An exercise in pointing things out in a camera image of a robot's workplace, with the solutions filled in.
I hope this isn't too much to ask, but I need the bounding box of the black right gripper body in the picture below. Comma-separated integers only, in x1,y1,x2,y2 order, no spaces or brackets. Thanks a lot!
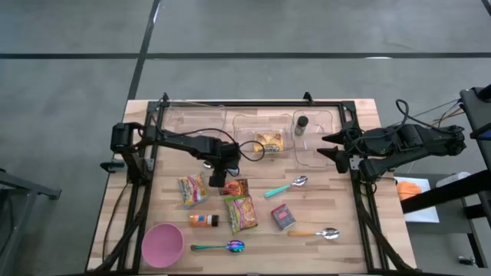
335,128,369,174

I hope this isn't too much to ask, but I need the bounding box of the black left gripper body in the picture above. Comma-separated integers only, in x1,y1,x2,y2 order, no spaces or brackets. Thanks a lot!
209,141,242,189

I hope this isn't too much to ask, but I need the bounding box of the orange taco seasoning packet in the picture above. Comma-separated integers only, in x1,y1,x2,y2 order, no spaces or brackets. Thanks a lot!
219,178,249,197

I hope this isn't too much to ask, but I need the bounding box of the spice jar with black lid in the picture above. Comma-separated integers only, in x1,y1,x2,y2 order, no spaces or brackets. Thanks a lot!
294,115,309,137

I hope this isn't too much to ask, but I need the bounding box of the beef flavor ramen pack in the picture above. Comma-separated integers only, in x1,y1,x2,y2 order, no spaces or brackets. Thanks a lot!
176,172,209,210

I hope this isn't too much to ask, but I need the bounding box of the yellow chicken ramen pack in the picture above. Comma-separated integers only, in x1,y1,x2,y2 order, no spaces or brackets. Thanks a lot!
253,130,285,153

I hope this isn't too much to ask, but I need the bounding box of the green-edged ramen pack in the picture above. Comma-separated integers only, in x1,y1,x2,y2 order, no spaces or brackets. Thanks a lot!
224,194,259,235

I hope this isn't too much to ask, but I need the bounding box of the spoon with teal handle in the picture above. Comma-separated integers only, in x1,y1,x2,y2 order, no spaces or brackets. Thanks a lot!
263,175,309,199

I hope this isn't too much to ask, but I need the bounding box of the orange spice bottle black cap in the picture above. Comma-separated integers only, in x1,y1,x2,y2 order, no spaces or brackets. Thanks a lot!
189,213,220,228

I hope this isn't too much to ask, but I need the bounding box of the spice tin with red lid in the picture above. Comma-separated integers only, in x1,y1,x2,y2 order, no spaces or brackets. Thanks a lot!
270,202,297,231

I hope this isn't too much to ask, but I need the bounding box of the iridescent spoon with green handle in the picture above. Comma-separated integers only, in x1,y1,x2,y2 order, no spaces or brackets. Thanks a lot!
190,239,246,254

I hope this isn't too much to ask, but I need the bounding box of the clear plastic bin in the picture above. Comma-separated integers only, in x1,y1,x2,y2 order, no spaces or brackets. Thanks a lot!
163,100,228,142
293,109,334,168
232,112,295,154

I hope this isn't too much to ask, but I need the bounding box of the orange cloth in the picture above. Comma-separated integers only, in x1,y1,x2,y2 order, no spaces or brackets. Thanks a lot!
397,180,423,202

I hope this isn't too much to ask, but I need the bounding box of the white flat tray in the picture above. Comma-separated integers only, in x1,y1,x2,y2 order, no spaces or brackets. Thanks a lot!
394,176,440,224

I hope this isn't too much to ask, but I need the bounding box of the white plastic container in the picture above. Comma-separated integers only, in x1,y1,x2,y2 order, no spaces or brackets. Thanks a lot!
435,171,473,189

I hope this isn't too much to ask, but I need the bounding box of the pink bowl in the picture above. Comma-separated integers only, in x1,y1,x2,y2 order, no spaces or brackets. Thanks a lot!
140,222,185,269

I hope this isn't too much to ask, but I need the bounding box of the black equipment stand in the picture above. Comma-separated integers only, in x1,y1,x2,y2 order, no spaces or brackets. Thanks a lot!
400,84,491,269

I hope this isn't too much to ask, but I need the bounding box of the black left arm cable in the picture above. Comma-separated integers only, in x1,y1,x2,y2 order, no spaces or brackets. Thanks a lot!
159,128,265,163

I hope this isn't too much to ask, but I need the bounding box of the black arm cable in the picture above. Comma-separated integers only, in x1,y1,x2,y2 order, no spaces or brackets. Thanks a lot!
394,98,461,133
159,128,265,163

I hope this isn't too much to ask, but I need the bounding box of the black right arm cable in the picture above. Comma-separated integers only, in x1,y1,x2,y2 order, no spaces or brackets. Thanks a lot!
394,98,461,133

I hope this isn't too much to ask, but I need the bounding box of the spoon with wooden handle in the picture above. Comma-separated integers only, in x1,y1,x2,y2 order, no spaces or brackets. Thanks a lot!
287,227,341,242

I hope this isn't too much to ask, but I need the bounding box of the thin grey wire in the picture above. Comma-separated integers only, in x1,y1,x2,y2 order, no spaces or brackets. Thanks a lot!
416,98,461,118

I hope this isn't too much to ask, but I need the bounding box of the brown cable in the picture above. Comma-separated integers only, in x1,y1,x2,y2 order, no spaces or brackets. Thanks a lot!
102,179,130,261

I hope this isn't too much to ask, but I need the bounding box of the grey metal furniture frame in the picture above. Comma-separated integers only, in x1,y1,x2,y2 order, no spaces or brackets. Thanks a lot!
0,167,62,276

